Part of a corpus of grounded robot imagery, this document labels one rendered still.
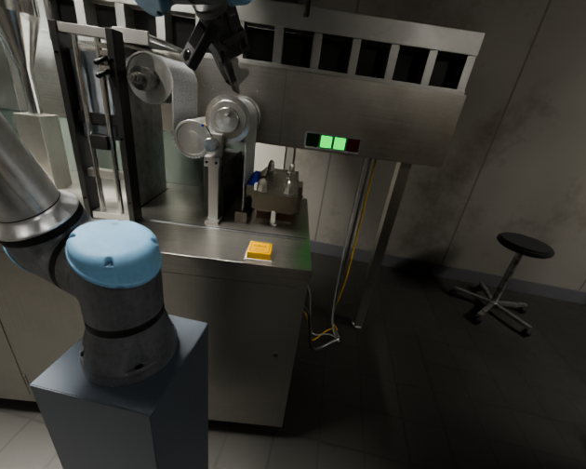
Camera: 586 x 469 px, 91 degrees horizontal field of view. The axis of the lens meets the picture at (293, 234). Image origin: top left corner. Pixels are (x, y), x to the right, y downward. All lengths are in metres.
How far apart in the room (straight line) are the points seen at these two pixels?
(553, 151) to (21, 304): 3.23
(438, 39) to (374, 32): 0.25
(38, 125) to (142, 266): 1.01
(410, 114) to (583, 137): 1.86
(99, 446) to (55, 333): 0.72
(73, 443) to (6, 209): 0.41
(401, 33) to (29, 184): 1.26
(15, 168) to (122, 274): 0.19
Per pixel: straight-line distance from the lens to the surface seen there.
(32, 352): 1.47
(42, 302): 1.27
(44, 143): 1.42
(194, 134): 1.06
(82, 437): 0.68
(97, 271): 0.46
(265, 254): 0.84
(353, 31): 1.36
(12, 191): 0.53
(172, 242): 0.95
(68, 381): 0.62
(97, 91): 1.07
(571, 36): 2.93
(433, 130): 1.45
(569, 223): 3.27
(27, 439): 1.74
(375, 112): 1.36
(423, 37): 1.42
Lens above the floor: 1.34
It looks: 25 degrees down
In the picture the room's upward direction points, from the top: 8 degrees clockwise
